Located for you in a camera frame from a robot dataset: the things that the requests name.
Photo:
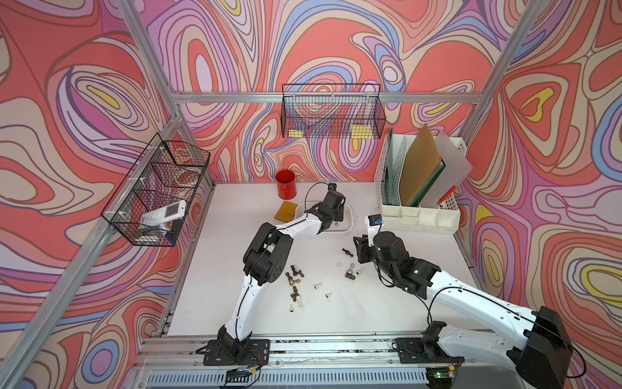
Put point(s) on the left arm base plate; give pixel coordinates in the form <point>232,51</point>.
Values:
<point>252,352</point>

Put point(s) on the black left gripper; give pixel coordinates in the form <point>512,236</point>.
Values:
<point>338,212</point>

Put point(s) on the red metal cup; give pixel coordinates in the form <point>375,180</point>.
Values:
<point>286,184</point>

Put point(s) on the black wire basket back wall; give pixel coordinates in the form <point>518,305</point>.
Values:
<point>332,111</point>

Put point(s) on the white remote control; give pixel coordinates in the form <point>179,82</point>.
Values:
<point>163,215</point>

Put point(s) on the green folder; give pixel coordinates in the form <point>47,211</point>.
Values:
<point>432,185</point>

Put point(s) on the brown cardboard folder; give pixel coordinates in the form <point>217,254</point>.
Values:
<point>422,166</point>

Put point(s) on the black wire basket left wall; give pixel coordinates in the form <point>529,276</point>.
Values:
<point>167,171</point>

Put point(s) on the white file organizer rack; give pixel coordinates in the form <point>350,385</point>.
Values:
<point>443,218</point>

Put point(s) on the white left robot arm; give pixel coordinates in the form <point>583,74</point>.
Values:
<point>265,260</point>

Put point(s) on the yellow sponge pad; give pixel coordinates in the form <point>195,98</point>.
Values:
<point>286,212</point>

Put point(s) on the grey plastic sheet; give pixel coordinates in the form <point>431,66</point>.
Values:
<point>457,167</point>

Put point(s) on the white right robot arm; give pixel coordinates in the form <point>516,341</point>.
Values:
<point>534,344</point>

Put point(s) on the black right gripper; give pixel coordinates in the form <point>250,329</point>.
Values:
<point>362,248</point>

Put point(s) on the black wire basket wall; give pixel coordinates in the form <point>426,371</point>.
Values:
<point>332,111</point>
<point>167,171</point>

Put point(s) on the white storage box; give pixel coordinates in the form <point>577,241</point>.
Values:
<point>342,226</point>

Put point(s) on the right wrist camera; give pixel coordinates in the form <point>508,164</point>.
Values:
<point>373,228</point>

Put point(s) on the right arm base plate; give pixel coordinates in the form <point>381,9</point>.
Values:
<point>420,351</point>

